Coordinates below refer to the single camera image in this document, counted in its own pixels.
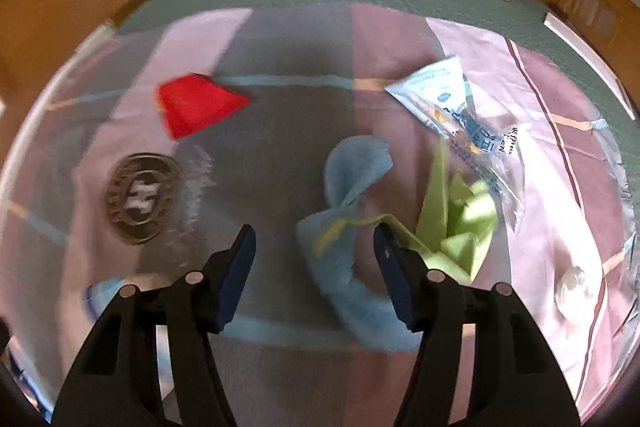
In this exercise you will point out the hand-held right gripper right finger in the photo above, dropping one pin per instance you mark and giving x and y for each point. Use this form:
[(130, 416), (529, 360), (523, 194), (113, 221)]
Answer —
[(395, 277)]

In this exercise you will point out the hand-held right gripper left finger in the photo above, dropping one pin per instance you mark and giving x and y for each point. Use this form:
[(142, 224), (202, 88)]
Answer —
[(235, 277)]

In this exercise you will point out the green paper wrapper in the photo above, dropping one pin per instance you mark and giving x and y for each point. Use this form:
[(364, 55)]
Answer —
[(465, 217)]

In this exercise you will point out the light blue cloth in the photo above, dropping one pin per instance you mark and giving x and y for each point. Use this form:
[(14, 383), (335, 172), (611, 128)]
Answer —
[(350, 167)]

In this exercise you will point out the clear bag with round logo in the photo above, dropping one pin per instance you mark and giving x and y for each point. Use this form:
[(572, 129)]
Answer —
[(142, 199)]

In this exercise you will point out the pink grey striped blanket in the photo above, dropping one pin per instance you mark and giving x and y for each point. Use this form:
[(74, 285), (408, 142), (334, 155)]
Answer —
[(290, 132)]

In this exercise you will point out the small red packet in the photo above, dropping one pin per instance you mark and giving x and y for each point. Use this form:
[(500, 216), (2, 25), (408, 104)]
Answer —
[(195, 104)]

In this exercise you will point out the white crumpled tissue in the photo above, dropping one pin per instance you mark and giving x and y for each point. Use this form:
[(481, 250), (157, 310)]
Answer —
[(572, 287)]

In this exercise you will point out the clear packet with blue print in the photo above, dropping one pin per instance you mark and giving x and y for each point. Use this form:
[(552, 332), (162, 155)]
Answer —
[(435, 87)]

